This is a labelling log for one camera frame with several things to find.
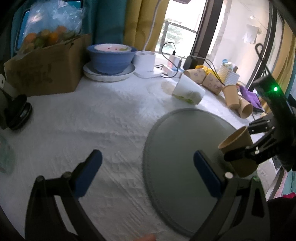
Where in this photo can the patterned paper cup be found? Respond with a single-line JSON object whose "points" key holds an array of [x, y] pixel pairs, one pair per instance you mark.
{"points": [[197, 75], [212, 84]]}

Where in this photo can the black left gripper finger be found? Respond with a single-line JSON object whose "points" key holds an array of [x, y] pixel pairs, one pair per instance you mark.
{"points": [[266, 124], [249, 152]]}

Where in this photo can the cardboard box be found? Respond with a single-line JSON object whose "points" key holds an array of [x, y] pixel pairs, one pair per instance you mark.
{"points": [[51, 70]]}

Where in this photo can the purple cloth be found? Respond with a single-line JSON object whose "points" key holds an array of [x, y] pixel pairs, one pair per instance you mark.
{"points": [[251, 97]]}

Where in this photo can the plastic bag of fruit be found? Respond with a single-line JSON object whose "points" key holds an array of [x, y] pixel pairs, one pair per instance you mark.
{"points": [[47, 23]]}

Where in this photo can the white tablecloth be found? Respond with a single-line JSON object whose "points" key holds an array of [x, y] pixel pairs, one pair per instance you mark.
{"points": [[64, 129]]}

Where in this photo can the white desk lamp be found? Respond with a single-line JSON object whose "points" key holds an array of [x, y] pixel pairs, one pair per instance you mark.
{"points": [[144, 60]]}

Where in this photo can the brown paper cup lying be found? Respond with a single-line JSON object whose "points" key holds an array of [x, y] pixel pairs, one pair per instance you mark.
{"points": [[245, 109]]}

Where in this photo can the brown paper cup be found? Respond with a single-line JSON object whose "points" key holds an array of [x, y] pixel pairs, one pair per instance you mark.
{"points": [[235, 152], [245, 109]]}

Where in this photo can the black device at left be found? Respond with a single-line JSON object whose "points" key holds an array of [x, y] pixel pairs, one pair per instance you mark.
{"points": [[15, 112]]}

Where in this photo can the white power strip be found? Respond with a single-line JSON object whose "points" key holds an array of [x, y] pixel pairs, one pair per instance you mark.
{"points": [[169, 65]]}

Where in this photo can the white inner bowl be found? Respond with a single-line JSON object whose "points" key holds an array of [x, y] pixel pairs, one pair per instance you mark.
{"points": [[112, 48]]}

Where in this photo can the patterned paper cup left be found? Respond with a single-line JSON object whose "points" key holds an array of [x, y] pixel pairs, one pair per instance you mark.
{"points": [[197, 75]]}

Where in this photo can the brown paper cup upside-down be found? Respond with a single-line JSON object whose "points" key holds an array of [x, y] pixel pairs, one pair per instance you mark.
{"points": [[231, 96]]}

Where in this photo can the grey round placemat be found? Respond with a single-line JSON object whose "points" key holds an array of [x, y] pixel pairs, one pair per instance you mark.
{"points": [[173, 184]]}

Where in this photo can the yellow curtain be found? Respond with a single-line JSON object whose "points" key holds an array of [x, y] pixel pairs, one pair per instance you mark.
{"points": [[138, 22]]}

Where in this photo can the white woven basket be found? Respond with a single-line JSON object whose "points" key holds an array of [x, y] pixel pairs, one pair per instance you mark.
{"points": [[227, 76]]}

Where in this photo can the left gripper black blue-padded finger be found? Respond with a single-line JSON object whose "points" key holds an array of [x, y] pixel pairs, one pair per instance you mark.
{"points": [[43, 219], [241, 211]]}

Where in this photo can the blue bowl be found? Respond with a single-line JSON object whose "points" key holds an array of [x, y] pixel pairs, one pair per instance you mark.
{"points": [[110, 62]]}

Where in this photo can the patterned paper cup right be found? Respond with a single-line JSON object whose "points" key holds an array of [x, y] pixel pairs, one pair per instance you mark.
{"points": [[212, 84]]}

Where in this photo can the white paper cup lying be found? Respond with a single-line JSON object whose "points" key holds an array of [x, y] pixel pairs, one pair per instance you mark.
{"points": [[188, 91]]}

